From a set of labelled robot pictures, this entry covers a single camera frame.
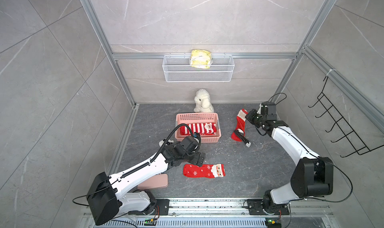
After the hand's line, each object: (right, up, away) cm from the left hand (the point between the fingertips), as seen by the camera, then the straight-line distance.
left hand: (199, 152), depth 78 cm
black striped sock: (+27, +9, +15) cm, 32 cm away
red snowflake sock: (+4, -13, +7) cm, 15 cm away
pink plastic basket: (-12, +18, +28) cm, 36 cm away
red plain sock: (+27, +14, +15) cm, 34 cm away
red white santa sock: (+3, +11, +22) cm, 25 cm away
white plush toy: (+3, +29, +18) cm, 34 cm away
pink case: (-23, -17, +4) cm, 28 cm away
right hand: (+29, +21, +10) cm, 37 cm away
